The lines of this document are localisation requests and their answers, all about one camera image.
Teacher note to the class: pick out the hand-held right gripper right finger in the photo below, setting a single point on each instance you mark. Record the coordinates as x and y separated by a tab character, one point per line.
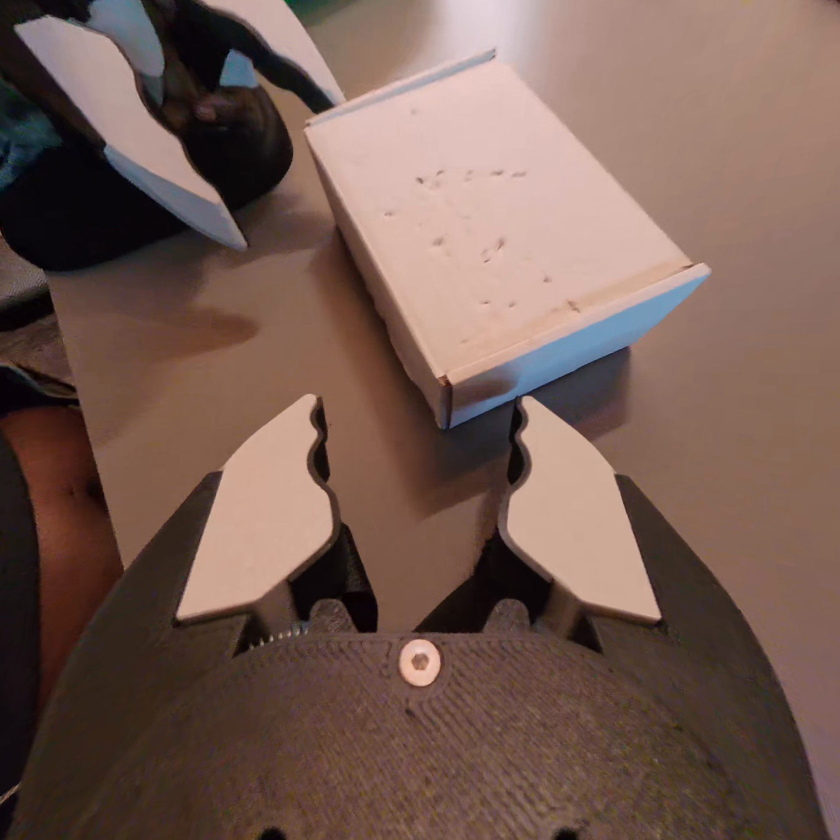
577	525

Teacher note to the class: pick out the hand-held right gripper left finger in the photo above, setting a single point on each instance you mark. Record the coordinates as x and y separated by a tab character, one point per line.
262	525

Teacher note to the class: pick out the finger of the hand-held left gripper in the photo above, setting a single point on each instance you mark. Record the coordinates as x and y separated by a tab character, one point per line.
289	33
98	85

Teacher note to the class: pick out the white cardboard box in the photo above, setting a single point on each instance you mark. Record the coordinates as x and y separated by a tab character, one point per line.
492	229

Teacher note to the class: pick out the grey desk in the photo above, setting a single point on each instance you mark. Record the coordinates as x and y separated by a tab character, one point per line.
722	459

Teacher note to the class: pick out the person's left hand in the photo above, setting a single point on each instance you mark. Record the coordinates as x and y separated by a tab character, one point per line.
207	111

